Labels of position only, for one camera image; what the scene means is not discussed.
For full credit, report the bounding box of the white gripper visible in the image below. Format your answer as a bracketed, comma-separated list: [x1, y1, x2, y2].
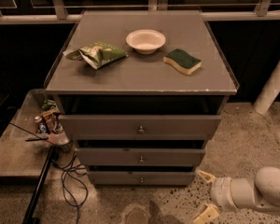
[192, 170, 237, 224]

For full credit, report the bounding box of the grey bottom drawer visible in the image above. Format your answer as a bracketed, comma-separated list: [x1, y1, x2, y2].
[88, 166, 195, 186]

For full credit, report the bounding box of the grey drawer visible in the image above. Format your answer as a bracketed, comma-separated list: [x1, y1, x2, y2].
[59, 115, 221, 140]
[88, 166, 195, 186]
[77, 144, 205, 167]

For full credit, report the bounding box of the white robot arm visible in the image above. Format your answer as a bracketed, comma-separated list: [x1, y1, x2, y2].
[192, 61, 280, 224]

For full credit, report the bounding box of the grey drawer cabinet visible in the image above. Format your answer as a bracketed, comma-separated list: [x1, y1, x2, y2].
[43, 9, 240, 187]

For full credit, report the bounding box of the grey middle drawer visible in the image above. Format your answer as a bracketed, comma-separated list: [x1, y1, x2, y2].
[77, 144, 205, 167]

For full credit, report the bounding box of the grey top drawer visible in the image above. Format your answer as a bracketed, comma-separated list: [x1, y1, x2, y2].
[59, 115, 221, 140]

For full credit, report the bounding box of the green yellow sponge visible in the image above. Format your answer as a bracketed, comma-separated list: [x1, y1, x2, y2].
[163, 49, 202, 75]

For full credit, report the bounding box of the white paper bowl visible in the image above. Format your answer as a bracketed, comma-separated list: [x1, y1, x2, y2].
[126, 29, 166, 54]

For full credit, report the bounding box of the brown snack packet in bin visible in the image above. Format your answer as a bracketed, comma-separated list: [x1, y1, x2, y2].
[41, 109, 63, 133]

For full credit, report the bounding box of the soda can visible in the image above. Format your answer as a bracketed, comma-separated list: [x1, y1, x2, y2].
[35, 116, 48, 133]

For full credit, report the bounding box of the black stand pole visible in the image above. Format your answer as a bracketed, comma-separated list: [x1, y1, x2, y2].
[22, 147, 56, 224]

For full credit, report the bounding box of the green chip bag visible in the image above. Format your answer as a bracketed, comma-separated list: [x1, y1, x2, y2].
[63, 42, 128, 70]

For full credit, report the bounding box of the metal window railing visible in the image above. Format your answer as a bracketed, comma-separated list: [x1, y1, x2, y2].
[0, 0, 280, 25]

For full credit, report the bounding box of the green snack packet in bin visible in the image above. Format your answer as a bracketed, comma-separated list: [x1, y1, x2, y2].
[42, 99, 56, 111]

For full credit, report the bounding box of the clear plastic bin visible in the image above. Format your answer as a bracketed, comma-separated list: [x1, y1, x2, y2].
[11, 89, 69, 146]

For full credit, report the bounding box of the blue cable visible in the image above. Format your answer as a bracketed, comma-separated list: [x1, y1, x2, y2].
[51, 143, 90, 224]

